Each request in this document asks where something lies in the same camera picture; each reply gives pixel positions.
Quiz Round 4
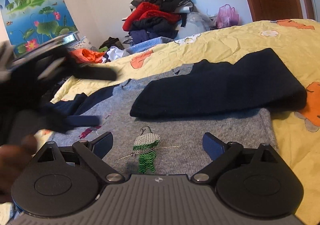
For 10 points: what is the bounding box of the blue white patterned pillow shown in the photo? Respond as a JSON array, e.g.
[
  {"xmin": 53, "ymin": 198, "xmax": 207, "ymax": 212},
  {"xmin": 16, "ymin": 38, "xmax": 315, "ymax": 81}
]
[{"xmin": 70, "ymin": 36, "xmax": 98, "ymax": 51}]

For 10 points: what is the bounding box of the white crumpled cloth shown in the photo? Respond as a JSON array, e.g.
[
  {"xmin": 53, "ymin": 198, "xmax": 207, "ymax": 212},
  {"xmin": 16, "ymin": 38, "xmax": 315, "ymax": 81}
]
[{"xmin": 102, "ymin": 46, "xmax": 130, "ymax": 63}]

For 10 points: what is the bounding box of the lotus pond roller blind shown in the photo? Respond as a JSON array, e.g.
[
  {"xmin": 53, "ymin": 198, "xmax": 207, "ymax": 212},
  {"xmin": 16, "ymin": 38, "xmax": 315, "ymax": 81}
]
[{"xmin": 1, "ymin": 0, "xmax": 78, "ymax": 57}]

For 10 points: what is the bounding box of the window with metal frame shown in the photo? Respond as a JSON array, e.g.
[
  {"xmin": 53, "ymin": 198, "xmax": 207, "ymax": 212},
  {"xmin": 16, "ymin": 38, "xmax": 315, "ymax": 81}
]
[{"xmin": 54, "ymin": 33, "xmax": 79, "ymax": 45}]

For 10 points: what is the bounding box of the light blue folded towel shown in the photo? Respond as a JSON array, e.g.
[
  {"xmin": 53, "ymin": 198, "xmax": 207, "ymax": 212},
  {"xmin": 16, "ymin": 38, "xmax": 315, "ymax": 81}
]
[{"xmin": 125, "ymin": 37, "xmax": 174, "ymax": 54}]

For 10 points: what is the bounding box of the yellow cartoon print bedsheet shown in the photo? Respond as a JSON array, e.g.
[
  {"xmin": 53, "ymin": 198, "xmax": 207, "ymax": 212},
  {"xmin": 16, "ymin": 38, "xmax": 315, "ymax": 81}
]
[{"xmin": 38, "ymin": 20, "xmax": 319, "ymax": 224}]

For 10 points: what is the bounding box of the grey navy knit sweater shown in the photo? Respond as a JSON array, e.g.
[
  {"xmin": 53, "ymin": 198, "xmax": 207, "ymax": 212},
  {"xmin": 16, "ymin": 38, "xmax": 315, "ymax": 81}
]
[{"xmin": 52, "ymin": 48, "xmax": 307, "ymax": 175}]

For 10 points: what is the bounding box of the orange plastic bag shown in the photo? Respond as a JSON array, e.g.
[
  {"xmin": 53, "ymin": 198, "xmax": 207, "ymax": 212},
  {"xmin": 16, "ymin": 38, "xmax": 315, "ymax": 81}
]
[{"xmin": 71, "ymin": 49, "xmax": 105, "ymax": 63}]

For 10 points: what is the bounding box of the clear plastic bag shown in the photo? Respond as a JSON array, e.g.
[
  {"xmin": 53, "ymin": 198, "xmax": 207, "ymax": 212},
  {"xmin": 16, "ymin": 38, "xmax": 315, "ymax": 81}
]
[{"xmin": 175, "ymin": 12, "xmax": 216, "ymax": 40}]

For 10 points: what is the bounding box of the person's left hand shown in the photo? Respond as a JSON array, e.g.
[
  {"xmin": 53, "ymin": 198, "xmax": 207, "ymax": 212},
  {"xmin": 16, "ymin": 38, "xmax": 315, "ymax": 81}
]
[{"xmin": 1, "ymin": 135, "xmax": 37, "ymax": 204}]

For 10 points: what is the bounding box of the pile of dark red clothes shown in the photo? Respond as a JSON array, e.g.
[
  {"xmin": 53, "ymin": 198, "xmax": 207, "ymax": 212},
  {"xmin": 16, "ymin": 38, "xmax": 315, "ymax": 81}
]
[{"xmin": 123, "ymin": 0, "xmax": 194, "ymax": 44}]

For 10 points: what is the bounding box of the black bag with green item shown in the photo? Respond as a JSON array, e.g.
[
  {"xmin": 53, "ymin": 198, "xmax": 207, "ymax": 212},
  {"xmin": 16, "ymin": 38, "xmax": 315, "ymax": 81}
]
[{"xmin": 99, "ymin": 37, "xmax": 124, "ymax": 50}]

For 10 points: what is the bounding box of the pink plastic bag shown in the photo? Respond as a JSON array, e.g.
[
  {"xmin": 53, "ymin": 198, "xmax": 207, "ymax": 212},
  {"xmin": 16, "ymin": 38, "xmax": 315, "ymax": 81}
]
[{"xmin": 216, "ymin": 4, "xmax": 240, "ymax": 29}]

